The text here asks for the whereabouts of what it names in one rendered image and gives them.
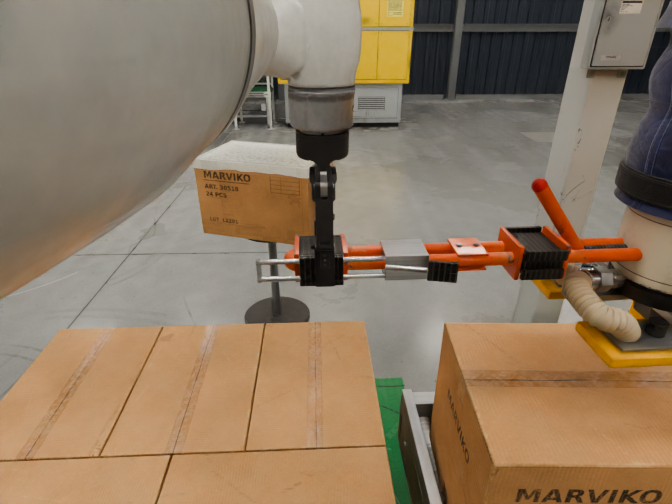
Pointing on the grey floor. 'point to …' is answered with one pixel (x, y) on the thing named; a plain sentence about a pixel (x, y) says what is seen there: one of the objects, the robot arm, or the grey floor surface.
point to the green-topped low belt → (261, 103)
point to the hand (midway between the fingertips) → (324, 256)
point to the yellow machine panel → (380, 63)
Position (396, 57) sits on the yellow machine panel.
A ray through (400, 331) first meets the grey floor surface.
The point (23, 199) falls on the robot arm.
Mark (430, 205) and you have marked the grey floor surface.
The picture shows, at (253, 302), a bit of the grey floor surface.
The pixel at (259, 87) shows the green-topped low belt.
